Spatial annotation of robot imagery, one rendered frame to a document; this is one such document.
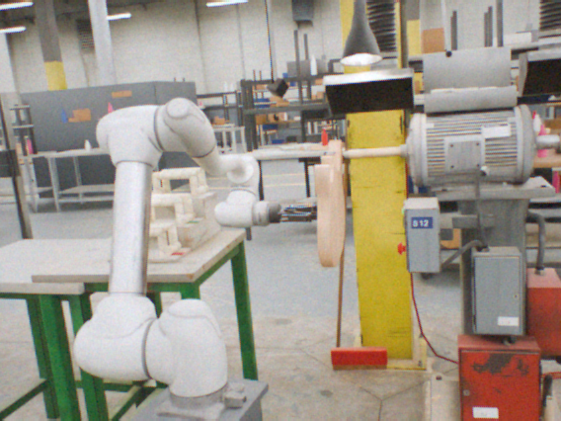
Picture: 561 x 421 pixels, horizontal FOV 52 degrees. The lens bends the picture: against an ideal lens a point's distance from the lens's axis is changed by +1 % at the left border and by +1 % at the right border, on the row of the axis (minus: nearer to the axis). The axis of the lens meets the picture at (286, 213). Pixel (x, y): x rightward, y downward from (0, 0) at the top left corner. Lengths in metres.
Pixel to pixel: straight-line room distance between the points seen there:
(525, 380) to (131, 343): 1.24
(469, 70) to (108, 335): 1.43
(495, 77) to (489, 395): 1.06
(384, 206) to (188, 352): 1.74
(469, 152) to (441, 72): 0.34
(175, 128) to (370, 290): 1.78
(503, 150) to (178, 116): 1.01
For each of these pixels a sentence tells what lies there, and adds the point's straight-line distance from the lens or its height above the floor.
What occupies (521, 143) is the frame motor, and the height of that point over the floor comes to 1.26.
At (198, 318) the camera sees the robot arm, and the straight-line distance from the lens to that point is 1.45.
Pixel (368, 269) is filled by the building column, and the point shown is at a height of 0.54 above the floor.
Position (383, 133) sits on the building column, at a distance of 2.90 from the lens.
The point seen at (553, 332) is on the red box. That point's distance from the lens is 2.12.
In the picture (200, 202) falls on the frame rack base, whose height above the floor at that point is 1.09.
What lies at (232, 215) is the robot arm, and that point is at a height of 1.06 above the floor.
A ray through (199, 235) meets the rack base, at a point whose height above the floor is 0.97.
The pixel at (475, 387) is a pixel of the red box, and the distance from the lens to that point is 2.05.
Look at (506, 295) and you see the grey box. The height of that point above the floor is 0.79.
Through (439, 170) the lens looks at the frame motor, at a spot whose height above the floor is 1.19.
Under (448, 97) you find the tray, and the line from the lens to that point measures 1.94.
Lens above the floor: 1.47
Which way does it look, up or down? 12 degrees down
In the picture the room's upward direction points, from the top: 5 degrees counter-clockwise
